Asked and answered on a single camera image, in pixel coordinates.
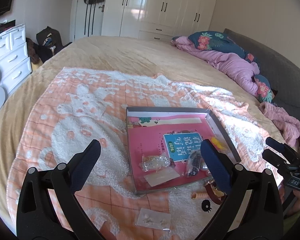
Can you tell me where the translucent small hair claw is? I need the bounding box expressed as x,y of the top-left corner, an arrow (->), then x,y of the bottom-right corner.
200,163 -> 211,176

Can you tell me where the bag of dark beads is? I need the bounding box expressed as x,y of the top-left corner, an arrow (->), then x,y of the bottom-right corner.
185,151 -> 205,177

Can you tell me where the white earring card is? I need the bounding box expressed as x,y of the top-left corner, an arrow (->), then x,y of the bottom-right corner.
136,208 -> 171,231

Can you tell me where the clear bag of earrings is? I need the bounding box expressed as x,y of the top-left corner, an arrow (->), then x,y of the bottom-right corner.
139,154 -> 171,172

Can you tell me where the right hand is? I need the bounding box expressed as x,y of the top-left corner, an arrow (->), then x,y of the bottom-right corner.
287,190 -> 300,215

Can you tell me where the pink knitted blanket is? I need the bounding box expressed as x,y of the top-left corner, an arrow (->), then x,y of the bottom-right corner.
259,102 -> 300,147

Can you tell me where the green fluffy sleeve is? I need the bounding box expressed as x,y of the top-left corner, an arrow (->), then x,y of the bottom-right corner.
283,210 -> 300,235

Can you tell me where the dark grey headboard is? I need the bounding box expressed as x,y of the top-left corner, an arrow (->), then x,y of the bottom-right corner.
224,29 -> 300,121

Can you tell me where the grey shallow cardboard box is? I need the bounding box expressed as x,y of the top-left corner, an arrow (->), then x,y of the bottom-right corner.
125,106 -> 242,196

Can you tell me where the pink book with blue label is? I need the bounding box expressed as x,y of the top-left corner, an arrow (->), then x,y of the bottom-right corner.
128,114 -> 227,188

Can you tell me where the purple floral duvet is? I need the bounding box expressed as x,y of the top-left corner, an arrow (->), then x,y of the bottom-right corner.
171,31 -> 274,103

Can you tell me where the beige bed cover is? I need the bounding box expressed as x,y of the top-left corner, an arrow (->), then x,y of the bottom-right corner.
0,36 -> 283,223

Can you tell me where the black bag on floor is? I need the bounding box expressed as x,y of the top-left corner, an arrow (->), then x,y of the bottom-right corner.
34,26 -> 71,63

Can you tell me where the white drawer chest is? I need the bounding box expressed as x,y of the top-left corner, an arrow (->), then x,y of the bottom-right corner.
0,24 -> 32,96

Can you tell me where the white door with bags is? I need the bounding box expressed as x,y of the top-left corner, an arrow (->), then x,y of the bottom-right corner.
70,0 -> 105,42

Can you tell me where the white glossy wardrobe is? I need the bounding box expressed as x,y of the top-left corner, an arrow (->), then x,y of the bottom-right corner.
101,0 -> 216,42

